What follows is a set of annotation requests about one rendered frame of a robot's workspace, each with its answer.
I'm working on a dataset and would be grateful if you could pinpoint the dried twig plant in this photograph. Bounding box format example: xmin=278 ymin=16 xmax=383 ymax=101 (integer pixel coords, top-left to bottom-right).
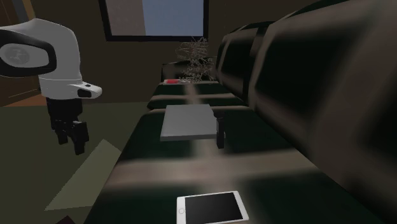
xmin=175 ymin=36 xmax=216 ymax=83

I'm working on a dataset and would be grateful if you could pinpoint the white tablet with black screen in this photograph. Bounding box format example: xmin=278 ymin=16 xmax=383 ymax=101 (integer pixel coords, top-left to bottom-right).
xmin=176 ymin=190 xmax=250 ymax=224

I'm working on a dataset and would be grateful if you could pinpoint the black-framed window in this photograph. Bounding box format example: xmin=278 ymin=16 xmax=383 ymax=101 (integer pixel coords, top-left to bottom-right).
xmin=98 ymin=0 xmax=209 ymax=43

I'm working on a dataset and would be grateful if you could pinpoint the dark sofa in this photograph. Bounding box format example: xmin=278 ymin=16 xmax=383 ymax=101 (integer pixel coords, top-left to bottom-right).
xmin=83 ymin=0 xmax=397 ymax=224

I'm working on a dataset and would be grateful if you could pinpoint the grey flat book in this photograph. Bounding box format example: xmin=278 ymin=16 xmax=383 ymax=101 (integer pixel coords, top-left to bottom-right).
xmin=159 ymin=104 xmax=218 ymax=142

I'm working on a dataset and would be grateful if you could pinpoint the dark green rug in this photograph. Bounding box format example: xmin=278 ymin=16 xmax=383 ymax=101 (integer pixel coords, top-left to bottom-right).
xmin=0 ymin=101 xmax=150 ymax=224

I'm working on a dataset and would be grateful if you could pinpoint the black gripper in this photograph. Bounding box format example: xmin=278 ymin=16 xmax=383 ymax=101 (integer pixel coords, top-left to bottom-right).
xmin=45 ymin=97 xmax=90 ymax=156

